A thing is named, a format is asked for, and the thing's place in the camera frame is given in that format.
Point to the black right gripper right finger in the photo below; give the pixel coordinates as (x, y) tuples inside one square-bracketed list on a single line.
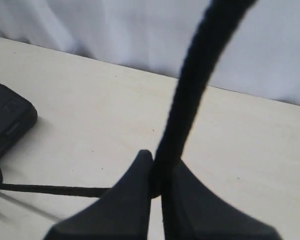
[(193, 212)]

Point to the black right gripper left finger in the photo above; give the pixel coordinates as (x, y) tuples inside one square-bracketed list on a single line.
[(122, 213)]

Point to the black plastic carrying case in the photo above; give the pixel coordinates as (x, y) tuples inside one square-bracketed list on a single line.
[(17, 117)]

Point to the white backdrop curtain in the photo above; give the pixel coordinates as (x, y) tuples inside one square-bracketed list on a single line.
[(262, 59)]

